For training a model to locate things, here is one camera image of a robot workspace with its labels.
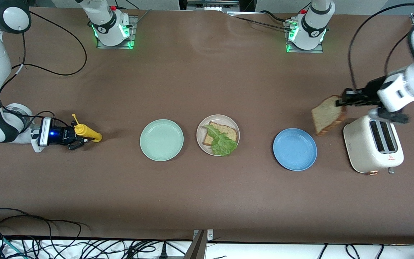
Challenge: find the yellow mustard squeeze bottle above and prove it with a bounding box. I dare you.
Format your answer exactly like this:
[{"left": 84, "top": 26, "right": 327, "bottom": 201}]
[{"left": 72, "top": 114, "right": 103, "bottom": 143}]

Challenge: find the brown bread slice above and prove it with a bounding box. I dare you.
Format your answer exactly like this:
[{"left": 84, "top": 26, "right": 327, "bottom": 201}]
[
  {"left": 311, "top": 95, "right": 347, "bottom": 136},
  {"left": 203, "top": 122, "right": 238, "bottom": 146}
]

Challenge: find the green lettuce leaf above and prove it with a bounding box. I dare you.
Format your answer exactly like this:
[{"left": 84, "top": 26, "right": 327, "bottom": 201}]
[{"left": 204, "top": 124, "right": 238, "bottom": 156}]

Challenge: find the blue plate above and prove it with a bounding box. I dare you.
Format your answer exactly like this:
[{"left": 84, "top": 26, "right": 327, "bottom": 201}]
[{"left": 273, "top": 128, "right": 318, "bottom": 172}]

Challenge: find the green plate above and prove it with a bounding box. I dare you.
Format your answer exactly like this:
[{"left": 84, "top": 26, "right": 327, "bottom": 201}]
[{"left": 139, "top": 119, "right": 184, "bottom": 162}]

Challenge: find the beige plate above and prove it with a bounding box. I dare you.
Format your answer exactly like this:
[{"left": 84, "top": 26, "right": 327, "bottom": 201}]
[{"left": 196, "top": 114, "right": 240, "bottom": 156}]

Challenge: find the white toaster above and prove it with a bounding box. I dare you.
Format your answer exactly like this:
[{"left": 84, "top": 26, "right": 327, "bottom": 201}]
[{"left": 343, "top": 114, "right": 405, "bottom": 176}]

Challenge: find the black equipment box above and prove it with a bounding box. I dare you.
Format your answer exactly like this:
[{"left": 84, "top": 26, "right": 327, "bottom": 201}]
[{"left": 178, "top": 0, "right": 257, "bottom": 13}]

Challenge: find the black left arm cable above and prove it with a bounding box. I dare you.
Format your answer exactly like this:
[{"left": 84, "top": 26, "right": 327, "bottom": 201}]
[{"left": 347, "top": 3, "right": 414, "bottom": 90}]

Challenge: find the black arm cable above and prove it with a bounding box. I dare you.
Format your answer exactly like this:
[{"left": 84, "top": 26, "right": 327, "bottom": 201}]
[
  {"left": 347, "top": 3, "right": 414, "bottom": 90},
  {"left": 20, "top": 11, "right": 87, "bottom": 76}
]

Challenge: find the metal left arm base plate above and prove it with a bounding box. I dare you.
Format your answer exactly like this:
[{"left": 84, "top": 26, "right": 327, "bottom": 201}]
[{"left": 284, "top": 20, "right": 325, "bottom": 54}]

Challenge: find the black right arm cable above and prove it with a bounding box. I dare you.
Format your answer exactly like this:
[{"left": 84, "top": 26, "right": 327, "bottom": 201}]
[{"left": 20, "top": 11, "right": 87, "bottom": 76}]

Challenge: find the long black cable loop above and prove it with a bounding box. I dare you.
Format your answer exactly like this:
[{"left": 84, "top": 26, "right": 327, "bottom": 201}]
[{"left": 0, "top": 208, "right": 89, "bottom": 240}]

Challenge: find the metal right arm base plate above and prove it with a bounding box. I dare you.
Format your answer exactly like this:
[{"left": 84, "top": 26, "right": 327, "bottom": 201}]
[{"left": 97, "top": 15, "right": 137, "bottom": 50}]

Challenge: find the smooth black cable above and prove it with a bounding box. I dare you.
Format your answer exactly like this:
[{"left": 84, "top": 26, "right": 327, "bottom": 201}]
[{"left": 259, "top": 10, "right": 294, "bottom": 23}]

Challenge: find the black braided cable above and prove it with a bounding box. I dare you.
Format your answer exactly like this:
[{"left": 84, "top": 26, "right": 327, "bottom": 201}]
[{"left": 227, "top": 14, "right": 290, "bottom": 31}]

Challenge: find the grey cable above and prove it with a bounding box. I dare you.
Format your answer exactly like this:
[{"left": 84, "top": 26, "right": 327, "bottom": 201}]
[{"left": 133, "top": 9, "right": 152, "bottom": 26}]

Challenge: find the looped black cable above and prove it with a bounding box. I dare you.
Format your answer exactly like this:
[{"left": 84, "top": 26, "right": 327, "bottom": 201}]
[{"left": 345, "top": 244, "right": 384, "bottom": 259}]

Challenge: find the metal table bracket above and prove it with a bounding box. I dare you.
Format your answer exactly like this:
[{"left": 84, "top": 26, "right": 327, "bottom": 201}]
[{"left": 193, "top": 229, "right": 214, "bottom": 259}]

